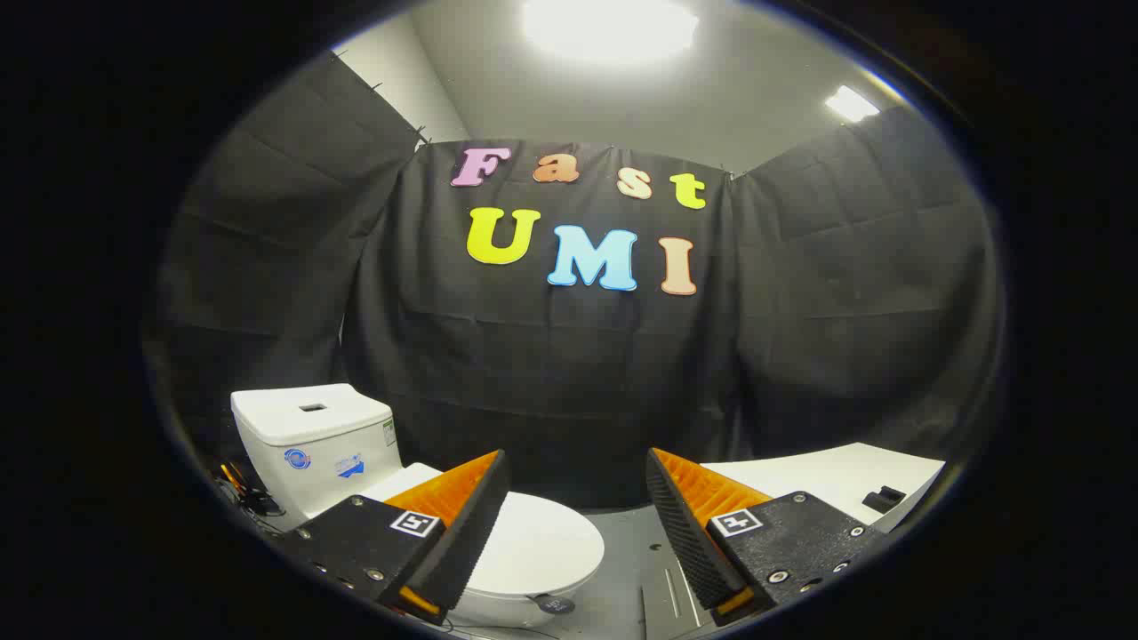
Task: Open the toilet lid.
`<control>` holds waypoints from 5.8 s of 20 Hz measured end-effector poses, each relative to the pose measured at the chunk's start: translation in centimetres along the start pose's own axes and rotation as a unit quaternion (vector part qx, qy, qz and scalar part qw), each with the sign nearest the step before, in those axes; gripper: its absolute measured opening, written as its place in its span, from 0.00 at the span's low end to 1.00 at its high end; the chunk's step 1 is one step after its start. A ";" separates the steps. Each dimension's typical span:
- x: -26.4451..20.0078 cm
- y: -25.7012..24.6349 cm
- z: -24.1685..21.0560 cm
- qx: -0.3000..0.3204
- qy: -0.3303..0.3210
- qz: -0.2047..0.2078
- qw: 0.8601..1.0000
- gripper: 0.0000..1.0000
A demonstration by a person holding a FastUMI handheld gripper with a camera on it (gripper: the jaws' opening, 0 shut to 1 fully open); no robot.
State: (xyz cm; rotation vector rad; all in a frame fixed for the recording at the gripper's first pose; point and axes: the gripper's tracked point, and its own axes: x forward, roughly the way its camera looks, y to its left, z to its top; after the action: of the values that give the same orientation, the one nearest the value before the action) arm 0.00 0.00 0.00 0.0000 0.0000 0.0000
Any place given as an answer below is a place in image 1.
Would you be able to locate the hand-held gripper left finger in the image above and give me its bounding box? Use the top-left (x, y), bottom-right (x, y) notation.
top-left (283, 449), bottom-right (512, 625)

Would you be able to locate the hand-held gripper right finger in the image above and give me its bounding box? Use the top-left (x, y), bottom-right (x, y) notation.
top-left (645, 447), bottom-right (890, 628)

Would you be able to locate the white toilet lid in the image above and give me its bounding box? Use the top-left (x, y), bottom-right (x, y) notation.
top-left (365, 464), bottom-right (605, 616)

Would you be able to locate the white toilet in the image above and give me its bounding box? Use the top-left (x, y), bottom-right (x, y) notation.
top-left (231, 384), bottom-right (607, 628)

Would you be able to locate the white cabinet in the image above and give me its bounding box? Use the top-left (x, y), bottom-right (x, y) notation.
top-left (701, 443), bottom-right (945, 534)

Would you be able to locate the black backdrop cloth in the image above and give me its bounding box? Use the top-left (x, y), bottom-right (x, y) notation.
top-left (147, 52), bottom-right (1006, 509)

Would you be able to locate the small ceiling light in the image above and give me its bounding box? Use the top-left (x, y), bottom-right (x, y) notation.
top-left (825, 85), bottom-right (881, 123)

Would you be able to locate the large ceiling light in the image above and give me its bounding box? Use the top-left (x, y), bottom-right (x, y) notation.
top-left (523, 0), bottom-right (699, 63)

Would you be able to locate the tangle of cables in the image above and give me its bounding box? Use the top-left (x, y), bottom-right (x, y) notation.
top-left (213, 458), bottom-right (285, 534)

